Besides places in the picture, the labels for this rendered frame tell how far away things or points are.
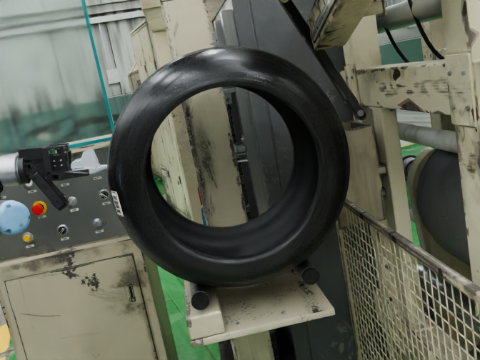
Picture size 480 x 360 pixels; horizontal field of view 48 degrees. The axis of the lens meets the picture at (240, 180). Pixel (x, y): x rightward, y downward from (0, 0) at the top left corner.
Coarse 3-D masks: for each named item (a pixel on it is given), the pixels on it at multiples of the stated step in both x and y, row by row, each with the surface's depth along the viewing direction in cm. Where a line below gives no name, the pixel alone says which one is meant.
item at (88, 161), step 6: (84, 156) 132; (90, 156) 132; (72, 162) 132; (78, 162) 132; (84, 162) 132; (90, 162) 133; (72, 168) 132; (78, 168) 132; (84, 168) 132; (90, 168) 132; (96, 168) 133; (102, 168) 133; (90, 174) 132
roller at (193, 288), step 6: (192, 288) 137; (198, 288) 135; (204, 288) 136; (192, 294) 133; (198, 294) 132; (204, 294) 132; (192, 300) 132; (198, 300) 132; (204, 300) 132; (198, 306) 132; (204, 306) 132
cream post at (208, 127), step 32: (160, 0) 154; (192, 0) 155; (192, 32) 157; (192, 96) 160; (192, 128) 161; (224, 128) 162; (224, 160) 164; (224, 192) 166; (224, 224) 168; (256, 352) 176
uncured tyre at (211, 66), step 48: (240, 48) 127; (144, 96) 123; (288, 96) 125; (144, 144) 123; (336, 144) 129; (144, 192) 125; (288, 192) 159; (336, 192) 131; (144, 240) 128; (192, 240) 157; (240, 240) 159; (288, 240) 131
